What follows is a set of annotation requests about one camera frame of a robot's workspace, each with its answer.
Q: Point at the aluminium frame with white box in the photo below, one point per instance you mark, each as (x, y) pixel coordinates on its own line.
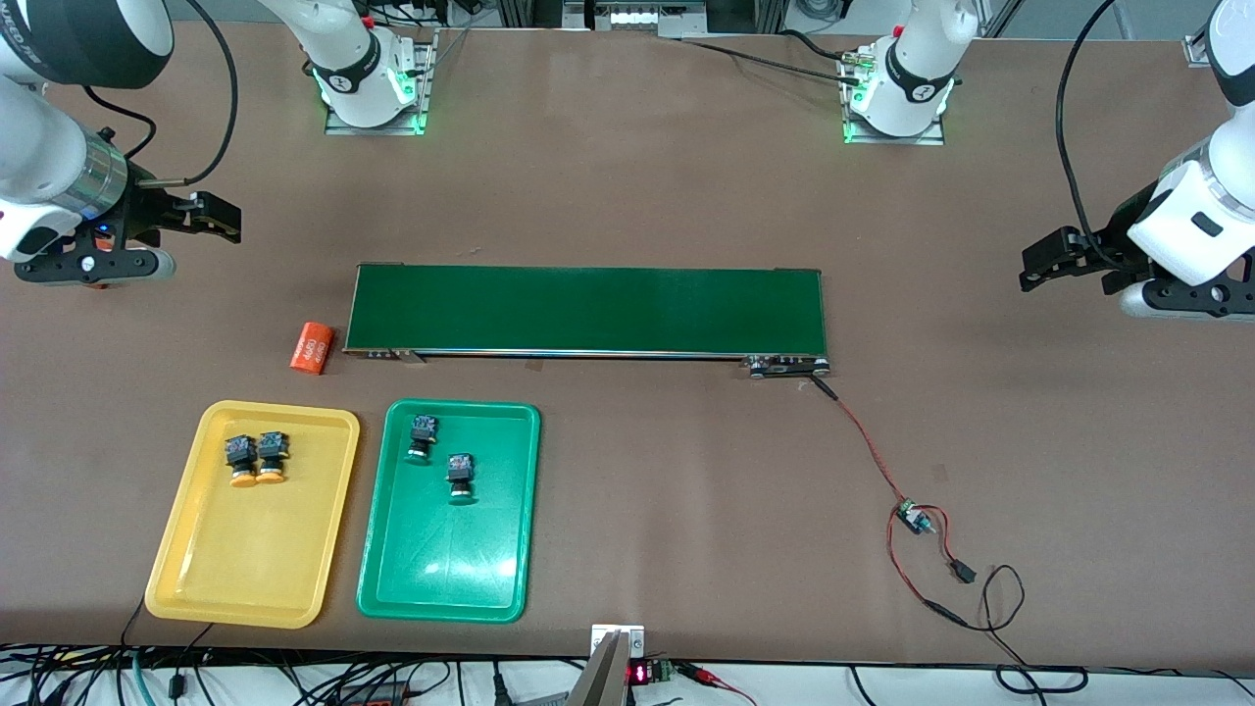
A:
(632, 18)

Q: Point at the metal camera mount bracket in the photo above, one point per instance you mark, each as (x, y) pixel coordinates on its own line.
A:
(618, 637)

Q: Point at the aluminium frame post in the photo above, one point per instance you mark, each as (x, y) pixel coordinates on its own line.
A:
(1196, 51)

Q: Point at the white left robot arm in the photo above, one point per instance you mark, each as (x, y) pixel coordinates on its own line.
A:
(922, 69)

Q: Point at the green mushroom push button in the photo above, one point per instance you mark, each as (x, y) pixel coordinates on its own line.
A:
(423, 436)
(461, 476)

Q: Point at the green plastic tray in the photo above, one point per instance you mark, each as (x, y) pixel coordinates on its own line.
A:
(446, 559)

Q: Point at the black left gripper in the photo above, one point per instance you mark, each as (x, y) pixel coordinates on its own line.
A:
(1115, 242)

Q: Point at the yellow plastic tray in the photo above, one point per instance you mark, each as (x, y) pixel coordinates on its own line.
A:
(250, 549)

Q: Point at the red LED display module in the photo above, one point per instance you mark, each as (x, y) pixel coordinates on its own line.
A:
(642, 673)

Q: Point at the red clip lead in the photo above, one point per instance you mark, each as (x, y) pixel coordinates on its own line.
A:
(701, 673)

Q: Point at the green conveyor belt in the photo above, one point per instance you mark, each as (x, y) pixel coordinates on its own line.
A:
(588, 309)

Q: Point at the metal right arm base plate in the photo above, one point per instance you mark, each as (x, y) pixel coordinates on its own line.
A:
(427, 69)

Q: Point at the yellow mushroom push button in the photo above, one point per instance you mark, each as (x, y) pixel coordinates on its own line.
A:
(272, 453)
(241, 453)

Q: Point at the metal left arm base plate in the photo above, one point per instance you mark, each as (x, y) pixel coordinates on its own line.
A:
(931, 140)

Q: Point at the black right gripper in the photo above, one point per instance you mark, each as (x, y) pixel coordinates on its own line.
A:
(147, 213)

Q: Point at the small green controller board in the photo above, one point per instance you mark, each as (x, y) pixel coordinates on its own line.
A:
(912, 515)

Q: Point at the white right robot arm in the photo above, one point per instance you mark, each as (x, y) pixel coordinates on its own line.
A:
(39, 147)

